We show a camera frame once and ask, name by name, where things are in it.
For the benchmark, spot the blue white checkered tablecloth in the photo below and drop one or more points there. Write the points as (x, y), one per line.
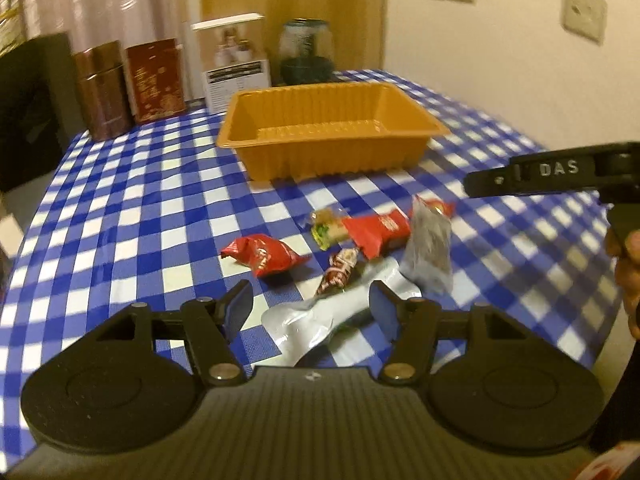
(145, 216)

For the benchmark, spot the white humidifier carton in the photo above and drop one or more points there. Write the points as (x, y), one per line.
(233, 58)

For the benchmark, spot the clear grey snack packet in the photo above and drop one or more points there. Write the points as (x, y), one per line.
(426, 260)

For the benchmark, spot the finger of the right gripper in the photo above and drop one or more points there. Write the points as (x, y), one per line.
(500, 182)

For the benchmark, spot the dark red gift box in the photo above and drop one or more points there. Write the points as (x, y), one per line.
(155, 74)

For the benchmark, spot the black appliance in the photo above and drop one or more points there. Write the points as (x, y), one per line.
(40, 111)

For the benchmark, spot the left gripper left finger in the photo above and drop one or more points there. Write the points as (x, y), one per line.
(138, 376)

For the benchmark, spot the red rectangular snack packet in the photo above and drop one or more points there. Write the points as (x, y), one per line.
(376, 234)

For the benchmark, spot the red crinkled snack packet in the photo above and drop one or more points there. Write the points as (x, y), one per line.
(263, 254)

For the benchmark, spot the pink curtain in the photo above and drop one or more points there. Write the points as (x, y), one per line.
(89, 23)

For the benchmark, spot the orange plastic tray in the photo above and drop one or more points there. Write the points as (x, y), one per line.
(316, 130)

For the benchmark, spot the brown metal canister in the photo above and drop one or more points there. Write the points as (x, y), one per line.
(103, 93)

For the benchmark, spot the small red orange packet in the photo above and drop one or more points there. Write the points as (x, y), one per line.
(446, 209)

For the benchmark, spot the person right hand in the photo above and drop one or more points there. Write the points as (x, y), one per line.
(627, 273)

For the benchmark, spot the network wall socket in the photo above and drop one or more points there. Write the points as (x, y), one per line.
(585, 18)

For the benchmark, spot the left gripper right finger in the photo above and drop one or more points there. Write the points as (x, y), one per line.
(486, 377)

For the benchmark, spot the green yellow cake packet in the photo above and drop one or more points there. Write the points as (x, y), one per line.
(327, 227)

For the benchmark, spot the green glass jar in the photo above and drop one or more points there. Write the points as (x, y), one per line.
(306, 52)

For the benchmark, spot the dark red small snack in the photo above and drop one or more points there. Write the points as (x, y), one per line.
(339, 271)

